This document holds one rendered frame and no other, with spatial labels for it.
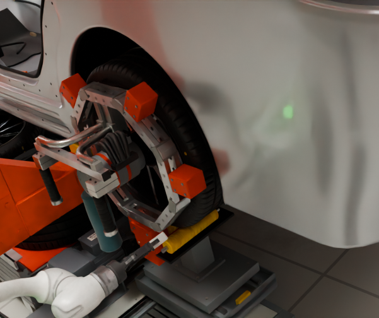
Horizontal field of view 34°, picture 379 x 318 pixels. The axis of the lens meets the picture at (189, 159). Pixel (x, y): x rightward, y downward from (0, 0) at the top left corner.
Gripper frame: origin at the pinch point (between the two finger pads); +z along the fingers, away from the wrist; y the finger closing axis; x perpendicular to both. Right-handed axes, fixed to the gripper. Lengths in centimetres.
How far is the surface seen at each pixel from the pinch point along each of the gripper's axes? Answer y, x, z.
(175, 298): -51, -18, 13
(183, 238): -12.8, -3.7, 14.1
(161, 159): 25.6, 17.4, 7.0
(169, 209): 7.9, 5.2, 7.0
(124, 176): 4.1, 24.1, 3.4
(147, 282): -64, -6, 12
